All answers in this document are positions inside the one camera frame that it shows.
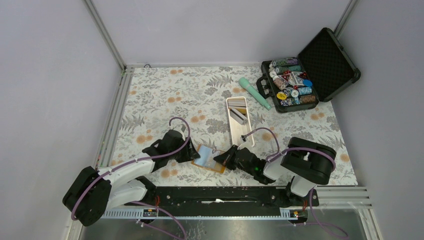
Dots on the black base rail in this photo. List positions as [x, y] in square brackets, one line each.
[225, 201]

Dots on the white plastic tray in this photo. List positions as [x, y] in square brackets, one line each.
[237, 130]

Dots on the grey card in tray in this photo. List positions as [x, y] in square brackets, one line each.
[238, 116]

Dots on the cards stack in tray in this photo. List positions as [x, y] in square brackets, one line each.
[237, 103]

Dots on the mint green handle tool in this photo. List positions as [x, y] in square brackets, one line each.
[244, 83]

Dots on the floral table mat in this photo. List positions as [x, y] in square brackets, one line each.
[161, 98]

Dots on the orange leather card holder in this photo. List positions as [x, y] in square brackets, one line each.
[206, 159]

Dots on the black poker chip case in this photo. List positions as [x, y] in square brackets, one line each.
[319, 72]

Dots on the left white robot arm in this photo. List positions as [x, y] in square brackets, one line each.
[94, 192]

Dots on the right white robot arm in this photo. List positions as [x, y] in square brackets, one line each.
[312, 164]

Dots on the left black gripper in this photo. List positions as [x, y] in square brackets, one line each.
[190, 153]

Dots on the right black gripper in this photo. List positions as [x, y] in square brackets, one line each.
[227, 158]

